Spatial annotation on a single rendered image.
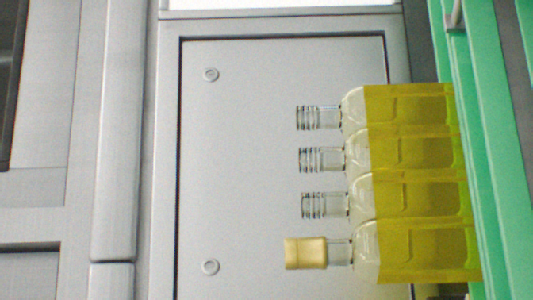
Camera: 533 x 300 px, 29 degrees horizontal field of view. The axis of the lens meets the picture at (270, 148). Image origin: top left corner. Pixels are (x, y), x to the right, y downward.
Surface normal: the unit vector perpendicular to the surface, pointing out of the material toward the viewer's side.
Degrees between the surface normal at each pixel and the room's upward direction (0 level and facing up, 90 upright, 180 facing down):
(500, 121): 90
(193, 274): 90
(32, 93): 90
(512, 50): 90
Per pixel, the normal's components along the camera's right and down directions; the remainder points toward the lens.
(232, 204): 0.00, -0.54
